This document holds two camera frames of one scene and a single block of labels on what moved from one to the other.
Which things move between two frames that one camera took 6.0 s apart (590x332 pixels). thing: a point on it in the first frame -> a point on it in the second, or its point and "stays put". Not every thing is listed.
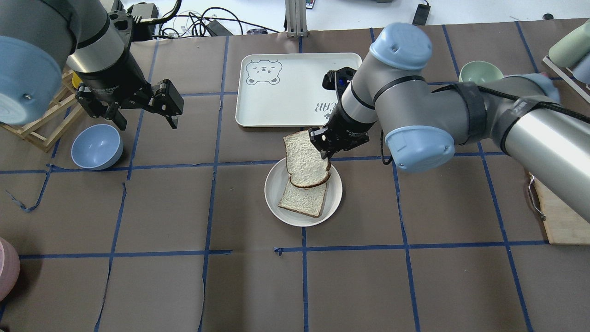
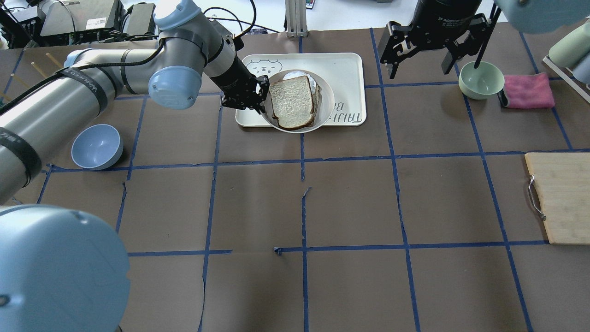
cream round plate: x=275 y=183 -> x=327 y=106
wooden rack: x=66 y=109 -> x=20 y=68
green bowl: x=480 y=71 stays put
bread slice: x=308 y=201 -> x=316 y=99
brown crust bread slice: x=305 y=167 -> x=292 y=102
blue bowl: x=97 y=147 stays put
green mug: x=572 y=48 stays put
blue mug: x=581 y=71 stays put
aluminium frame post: x=296 y=18 stays put
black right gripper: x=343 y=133 -> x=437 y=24
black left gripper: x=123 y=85 -> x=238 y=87
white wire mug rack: x=566 y=75 stays put
